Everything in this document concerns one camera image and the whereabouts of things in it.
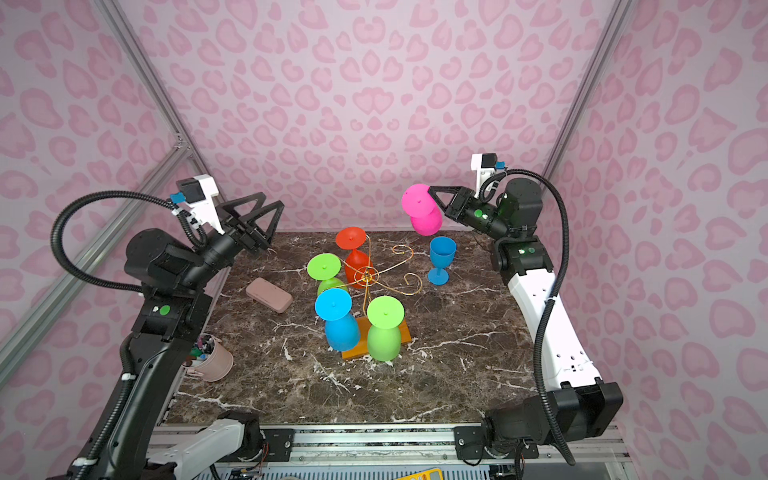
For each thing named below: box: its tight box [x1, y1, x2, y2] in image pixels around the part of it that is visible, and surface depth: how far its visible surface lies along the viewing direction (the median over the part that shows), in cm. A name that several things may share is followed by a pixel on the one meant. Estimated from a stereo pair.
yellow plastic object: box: [409, 468, 443, 480], surface depth 69 cm
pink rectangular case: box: [245, 277, 293, 314], surface depth 102 cm
